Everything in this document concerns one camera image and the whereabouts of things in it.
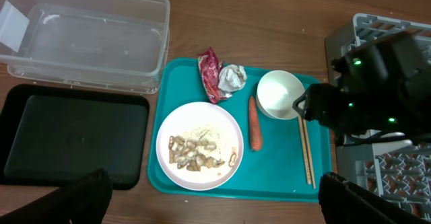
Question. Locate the white plate with food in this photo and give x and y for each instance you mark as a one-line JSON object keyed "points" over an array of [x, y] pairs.
{"points": [[199, 146]]}

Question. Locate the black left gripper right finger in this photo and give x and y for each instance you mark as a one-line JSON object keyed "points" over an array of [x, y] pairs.
{"points": [[345, 202]]}

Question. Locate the red snack wrapper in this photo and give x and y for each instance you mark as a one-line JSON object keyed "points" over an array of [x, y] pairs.
{"points": [[210, 68]]}

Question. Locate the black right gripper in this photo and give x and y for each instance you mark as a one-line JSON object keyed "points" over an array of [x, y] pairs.
{"points": [[338, 110]]}

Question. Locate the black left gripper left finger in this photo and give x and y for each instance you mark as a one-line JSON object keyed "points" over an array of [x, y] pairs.
{"points": [[84, 201]]}

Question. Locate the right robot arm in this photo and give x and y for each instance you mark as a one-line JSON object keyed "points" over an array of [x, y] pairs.
{"points": [[382, 94]]}

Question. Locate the teal plastic tray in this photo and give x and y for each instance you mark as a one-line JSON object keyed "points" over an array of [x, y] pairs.
{"points": [[274, 173]]}

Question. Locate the grey dishwasher rack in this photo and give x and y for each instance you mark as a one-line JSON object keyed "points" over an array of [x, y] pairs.
{"points": [[399, 171]]}

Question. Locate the white bowl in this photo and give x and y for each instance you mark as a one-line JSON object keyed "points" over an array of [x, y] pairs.
{"points": [[276, 92]]}

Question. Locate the black tray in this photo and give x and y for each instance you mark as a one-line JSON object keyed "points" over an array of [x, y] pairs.
{"points": [[52, 136]]}

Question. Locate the crumpled white paper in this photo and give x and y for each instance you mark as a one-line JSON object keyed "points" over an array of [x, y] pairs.
{"points": [[232, 78]]}

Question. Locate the wooden chopstick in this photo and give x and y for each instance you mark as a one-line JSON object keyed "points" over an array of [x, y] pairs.
{"points": [[309, 155], [304, 151]]}

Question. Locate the orange carrot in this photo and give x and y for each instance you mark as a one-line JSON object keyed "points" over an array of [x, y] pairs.
{"points": [[255, 135]]}

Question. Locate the clear plastic bin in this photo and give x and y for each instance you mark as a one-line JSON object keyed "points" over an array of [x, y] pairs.
{"points": [[119, 45]]}

